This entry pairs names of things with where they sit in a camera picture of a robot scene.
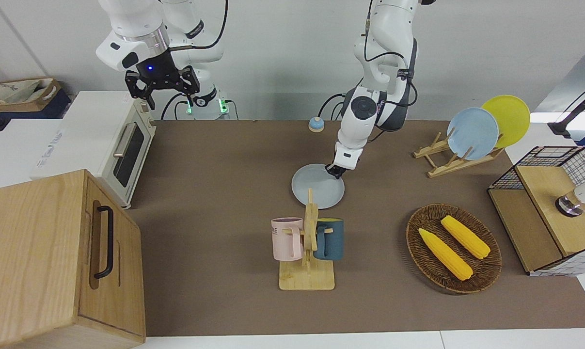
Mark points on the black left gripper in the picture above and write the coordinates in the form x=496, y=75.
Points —
x=338, y=169

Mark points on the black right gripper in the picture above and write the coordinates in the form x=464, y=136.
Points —
x=159, y=70

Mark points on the gray plate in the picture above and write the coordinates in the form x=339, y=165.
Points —
x=321, y=186

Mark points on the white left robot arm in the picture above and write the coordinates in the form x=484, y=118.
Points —
x=389, y=29

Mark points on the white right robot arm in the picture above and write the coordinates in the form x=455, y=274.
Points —
x=127, y=19

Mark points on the wooden plate rack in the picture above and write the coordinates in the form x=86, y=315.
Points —
x=447, y=167

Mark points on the light blue plate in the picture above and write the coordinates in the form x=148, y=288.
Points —
x=474, y=133

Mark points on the yellow plate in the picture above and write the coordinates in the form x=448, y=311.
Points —
x=513, y=118

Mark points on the blue service bell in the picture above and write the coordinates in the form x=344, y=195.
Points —
x=316, y=125

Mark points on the dark blue mug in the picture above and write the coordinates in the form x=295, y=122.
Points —
x=332, y=240

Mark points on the pink mug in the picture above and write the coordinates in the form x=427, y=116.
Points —
x=286, y=240

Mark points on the white toaster oven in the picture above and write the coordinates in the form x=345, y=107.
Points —
x=88, y=131

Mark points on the wooden mug rack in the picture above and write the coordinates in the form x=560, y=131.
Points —
x=307, y=278

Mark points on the dark blue bin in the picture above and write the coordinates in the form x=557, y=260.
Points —
x=50, y=112

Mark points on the brown wicker basket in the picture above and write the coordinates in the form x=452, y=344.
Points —
x=423, y=252

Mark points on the brown table mat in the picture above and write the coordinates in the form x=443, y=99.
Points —
x=214, y=218

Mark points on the cardboard box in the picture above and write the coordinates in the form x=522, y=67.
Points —
x=35, y=104

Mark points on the yellow corn cob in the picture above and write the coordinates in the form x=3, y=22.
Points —
x=445, y=254
x=466, y=237

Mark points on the white cloth bag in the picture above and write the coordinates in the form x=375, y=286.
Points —
x=16, y=91

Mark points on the wooden cabinet box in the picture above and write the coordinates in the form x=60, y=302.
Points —
x=35, y=252

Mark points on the black stand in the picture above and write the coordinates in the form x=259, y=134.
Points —
x=561, y=127

